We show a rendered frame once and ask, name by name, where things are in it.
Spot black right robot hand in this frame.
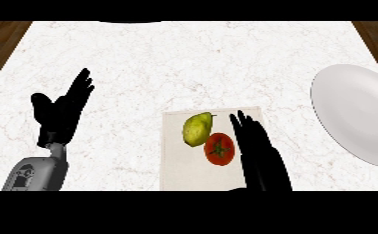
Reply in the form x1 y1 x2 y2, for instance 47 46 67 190
227 109 293 192

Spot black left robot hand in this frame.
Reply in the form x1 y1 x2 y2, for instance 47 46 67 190
29 67 95 149

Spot red tomato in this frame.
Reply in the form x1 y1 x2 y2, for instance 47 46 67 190
202 132 237 167

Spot white placemat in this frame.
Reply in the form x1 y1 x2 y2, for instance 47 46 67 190
157 106 265 192

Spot white plate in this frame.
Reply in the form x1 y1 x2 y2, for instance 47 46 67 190
308 63 378 167

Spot yellow-green pear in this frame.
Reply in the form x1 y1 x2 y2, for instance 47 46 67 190
181 111 218 148

